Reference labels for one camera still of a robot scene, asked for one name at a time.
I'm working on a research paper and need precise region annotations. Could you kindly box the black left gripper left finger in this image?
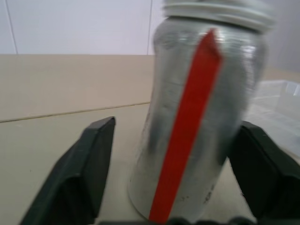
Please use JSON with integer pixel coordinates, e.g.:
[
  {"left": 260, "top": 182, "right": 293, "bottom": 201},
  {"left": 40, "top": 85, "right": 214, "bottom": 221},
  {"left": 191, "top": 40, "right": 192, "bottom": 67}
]
[{"left": 20, "top": 116, "right": 116, "bottom": 225}]

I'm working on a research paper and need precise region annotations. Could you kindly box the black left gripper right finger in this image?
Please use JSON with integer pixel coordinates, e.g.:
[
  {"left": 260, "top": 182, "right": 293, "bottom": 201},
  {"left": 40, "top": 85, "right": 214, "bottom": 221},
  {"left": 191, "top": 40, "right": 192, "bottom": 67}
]
[{"left": 228, "top": 120, "right": 300, "bottom": 225}]

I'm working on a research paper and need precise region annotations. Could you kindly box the silver can with red stripe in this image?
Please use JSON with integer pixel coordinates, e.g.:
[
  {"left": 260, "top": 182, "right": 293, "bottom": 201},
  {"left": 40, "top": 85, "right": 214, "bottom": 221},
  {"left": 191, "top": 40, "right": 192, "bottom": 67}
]
[{"left": 127, "top": 0, "right": 276, "bottom": 222}]

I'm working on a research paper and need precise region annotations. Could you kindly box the clear plastic bag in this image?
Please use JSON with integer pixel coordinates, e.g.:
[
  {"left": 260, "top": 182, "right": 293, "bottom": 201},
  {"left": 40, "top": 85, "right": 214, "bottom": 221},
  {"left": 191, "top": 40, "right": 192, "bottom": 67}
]
[{"left": 246, "top": 79, "right": 300, "bottom": 162}]

